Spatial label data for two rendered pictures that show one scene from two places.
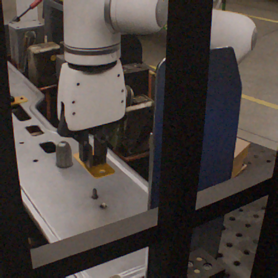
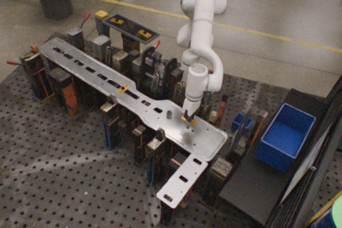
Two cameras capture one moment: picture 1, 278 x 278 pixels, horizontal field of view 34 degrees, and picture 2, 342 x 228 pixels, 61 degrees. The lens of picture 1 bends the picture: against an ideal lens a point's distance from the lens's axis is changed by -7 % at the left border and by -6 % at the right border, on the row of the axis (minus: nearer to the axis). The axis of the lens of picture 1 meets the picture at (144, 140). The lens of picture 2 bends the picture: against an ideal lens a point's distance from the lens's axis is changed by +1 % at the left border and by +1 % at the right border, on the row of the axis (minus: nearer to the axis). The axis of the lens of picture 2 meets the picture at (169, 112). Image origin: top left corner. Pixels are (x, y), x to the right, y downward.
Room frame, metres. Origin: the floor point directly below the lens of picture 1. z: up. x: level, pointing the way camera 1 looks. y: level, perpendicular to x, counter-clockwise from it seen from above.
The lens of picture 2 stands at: (-0.19, 0.58, 2.20)
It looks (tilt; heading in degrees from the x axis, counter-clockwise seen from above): 48 degrees down; 336
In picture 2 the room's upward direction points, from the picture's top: 5 degrees clockwise
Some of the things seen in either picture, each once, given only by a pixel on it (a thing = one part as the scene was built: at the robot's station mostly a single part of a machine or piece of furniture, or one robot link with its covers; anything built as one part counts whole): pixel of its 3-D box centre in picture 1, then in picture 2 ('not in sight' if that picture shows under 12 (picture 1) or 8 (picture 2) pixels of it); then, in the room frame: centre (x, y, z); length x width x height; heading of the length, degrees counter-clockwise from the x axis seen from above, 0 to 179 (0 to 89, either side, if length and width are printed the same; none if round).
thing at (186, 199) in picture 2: not in sight; (187, 184); (0.43, 0.16, 0.84); 0.11 x 0.06 x 0.29; 124
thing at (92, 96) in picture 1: (92, 89); (192, 102); (0.67, 0.08, 1.20); 0.10 x 0.07 x 0.11; 124
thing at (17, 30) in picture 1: (30, 83); (104, 65); (1.43, 0.39, 0.90); 0.13 x 0.10 x 0.41; 124
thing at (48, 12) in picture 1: (57, 57); (105, 43); (1.65, 0.33, 0.92); 0.08 x 0.08 x 0.44; 34
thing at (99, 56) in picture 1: (93, 50); (194, 92); (0.67, 0.08, 1.26); 0.09 x 0.08 x 0.03; 124
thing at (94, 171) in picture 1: (93, 161); (189, 119); (0.67, 0.08, 1.07); 0.08 x 0.04 x 0.01; 34
